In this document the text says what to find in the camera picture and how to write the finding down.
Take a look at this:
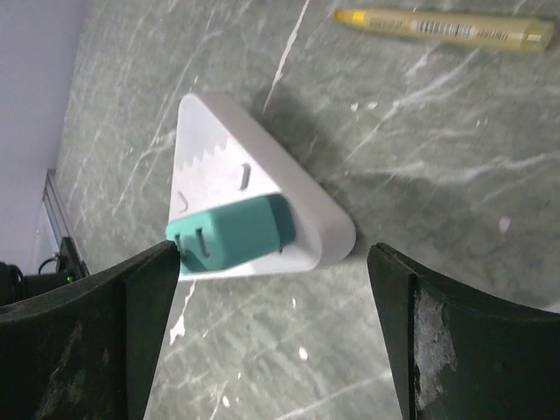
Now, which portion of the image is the white triangular socket board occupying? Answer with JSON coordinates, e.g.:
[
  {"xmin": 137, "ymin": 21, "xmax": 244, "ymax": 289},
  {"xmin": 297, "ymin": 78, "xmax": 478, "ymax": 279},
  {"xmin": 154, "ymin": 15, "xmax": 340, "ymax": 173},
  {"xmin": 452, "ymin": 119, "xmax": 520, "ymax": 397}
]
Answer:
[{"xmin": 168, "ymin": 93, "xmax": 356, "ymax": 281}]

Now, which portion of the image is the teal plug block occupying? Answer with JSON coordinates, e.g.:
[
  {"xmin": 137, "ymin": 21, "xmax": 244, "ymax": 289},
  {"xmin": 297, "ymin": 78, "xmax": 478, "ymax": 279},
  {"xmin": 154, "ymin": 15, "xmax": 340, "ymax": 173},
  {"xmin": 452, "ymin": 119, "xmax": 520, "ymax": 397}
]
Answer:
[{"xmin": 165, "ymin": 193, "xmax": 296, "ymax": 274}]

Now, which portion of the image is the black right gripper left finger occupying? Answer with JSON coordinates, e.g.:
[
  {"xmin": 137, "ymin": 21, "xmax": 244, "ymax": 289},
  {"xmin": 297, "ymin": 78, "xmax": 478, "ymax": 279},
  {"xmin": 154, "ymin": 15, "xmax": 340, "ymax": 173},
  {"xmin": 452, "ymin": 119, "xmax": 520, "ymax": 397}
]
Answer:
[{"xmin": 1, "ymin": 241, "xmax": 179, "ymax": 419}]

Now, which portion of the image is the yellow marker pen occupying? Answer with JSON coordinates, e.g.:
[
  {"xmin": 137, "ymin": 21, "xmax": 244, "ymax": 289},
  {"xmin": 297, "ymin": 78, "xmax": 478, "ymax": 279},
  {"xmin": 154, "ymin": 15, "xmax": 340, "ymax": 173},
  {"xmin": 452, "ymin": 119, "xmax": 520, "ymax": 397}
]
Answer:
[{"xmin": 333, "ymin": 7, "xmax": 555, "ymax": 53}]

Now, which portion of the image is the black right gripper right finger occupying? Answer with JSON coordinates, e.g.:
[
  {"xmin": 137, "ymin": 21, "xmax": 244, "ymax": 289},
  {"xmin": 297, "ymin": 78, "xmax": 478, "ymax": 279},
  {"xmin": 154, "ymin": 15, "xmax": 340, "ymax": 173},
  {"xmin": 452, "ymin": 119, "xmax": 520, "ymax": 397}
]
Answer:
[{"xmin": 367, "ymin": 243, "xmax": 559, "ymax": 419}]

